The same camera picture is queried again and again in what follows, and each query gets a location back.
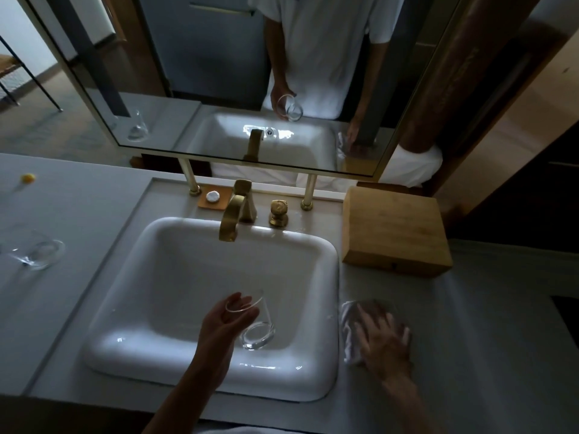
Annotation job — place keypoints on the person's left hand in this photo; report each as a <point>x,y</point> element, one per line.
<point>217,339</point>

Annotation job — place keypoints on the person's right hand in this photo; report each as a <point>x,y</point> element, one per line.
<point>389,352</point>

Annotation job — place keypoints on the clear drinking glass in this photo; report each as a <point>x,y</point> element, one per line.
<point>38,255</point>
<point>260,334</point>

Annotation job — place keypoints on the white towel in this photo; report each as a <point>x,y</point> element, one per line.
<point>348,329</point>

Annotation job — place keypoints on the person's right forearm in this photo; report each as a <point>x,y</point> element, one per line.
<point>411,406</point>

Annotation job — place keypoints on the person's white shirt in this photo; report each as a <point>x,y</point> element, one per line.
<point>249,431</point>

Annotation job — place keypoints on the white ceramic sink basin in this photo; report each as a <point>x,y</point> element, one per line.
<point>158,275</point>

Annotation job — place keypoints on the gold faucet spout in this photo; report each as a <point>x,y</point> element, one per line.
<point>230,216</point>

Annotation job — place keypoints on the wooden box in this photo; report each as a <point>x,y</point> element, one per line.
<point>393,225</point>

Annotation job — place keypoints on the orange soap dish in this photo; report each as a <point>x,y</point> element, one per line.
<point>203,205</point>

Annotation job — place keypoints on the white wrapped round soap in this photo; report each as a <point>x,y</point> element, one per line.
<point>212,197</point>

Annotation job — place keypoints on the round paper coaster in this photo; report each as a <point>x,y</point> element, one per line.
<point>61,250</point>

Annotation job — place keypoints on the small yellow cap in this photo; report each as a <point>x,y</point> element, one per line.
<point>28,178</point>

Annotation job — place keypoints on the gold framed mirror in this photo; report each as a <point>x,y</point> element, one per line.
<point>158,63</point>

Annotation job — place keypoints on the gold mirror support post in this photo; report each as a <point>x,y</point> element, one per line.
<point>189,176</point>
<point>309,192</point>

